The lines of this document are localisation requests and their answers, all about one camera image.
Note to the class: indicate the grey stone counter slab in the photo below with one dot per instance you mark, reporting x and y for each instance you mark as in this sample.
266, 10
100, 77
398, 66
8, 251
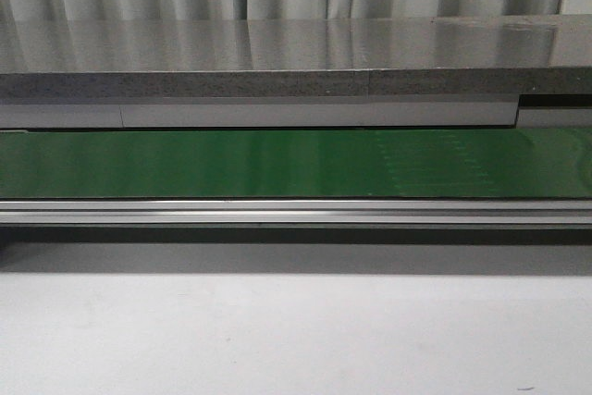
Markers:
516, 71

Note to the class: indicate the green conveyor belt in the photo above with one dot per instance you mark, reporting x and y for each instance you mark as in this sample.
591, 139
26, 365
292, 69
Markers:
434, 163

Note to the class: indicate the aluminium conveyor frame rail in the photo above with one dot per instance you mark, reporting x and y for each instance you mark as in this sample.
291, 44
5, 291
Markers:
555, 212

